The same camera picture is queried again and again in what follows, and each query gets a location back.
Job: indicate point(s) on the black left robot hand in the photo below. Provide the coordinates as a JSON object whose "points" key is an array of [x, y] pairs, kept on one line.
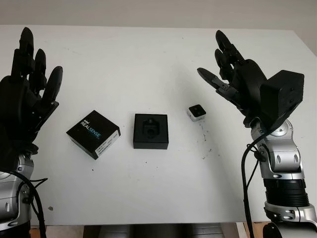
{"points": [[17, 104]]}

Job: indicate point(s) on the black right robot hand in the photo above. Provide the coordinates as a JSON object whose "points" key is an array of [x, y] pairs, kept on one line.
{"points": [[247, 79]]}

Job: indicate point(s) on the small silver depth camera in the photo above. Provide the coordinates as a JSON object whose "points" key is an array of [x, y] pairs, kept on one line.
{"points": [[196, 112]]}

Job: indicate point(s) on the black RealSense box lid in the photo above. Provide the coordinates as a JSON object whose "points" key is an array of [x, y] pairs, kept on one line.
{"points": [[91, 129]]}

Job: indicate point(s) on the dark robot torso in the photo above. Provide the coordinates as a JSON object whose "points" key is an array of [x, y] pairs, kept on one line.
{"points": [[153, 231]]}

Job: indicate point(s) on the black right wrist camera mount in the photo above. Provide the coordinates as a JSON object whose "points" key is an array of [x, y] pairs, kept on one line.
{"points": [[282, 96]]}

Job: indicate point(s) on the black camera box base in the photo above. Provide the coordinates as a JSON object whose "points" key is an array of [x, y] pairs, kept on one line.
{"points": [[151, 142]]}

